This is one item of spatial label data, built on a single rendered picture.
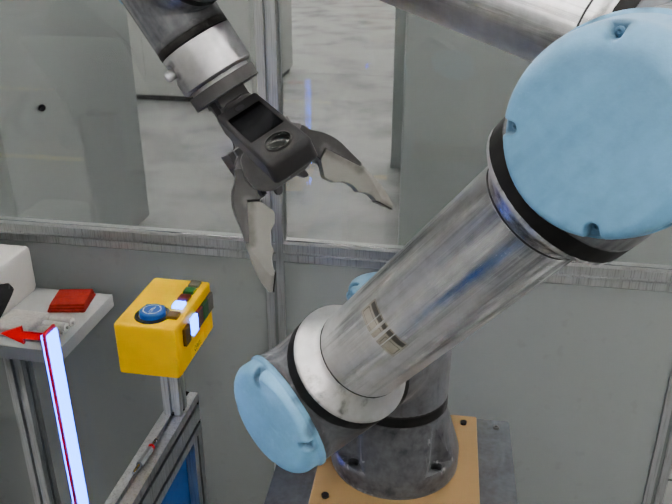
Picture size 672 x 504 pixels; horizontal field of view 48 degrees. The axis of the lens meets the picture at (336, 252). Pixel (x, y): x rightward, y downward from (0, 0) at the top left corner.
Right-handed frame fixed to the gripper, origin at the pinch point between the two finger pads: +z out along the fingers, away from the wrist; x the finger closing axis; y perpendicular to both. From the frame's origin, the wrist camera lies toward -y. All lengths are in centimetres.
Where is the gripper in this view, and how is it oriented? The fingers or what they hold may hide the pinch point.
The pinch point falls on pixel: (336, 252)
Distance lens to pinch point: 74.8
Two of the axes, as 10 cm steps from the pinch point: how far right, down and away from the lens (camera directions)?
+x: -8.1, 5.7, -1.7
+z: 5.3, 8.2, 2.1
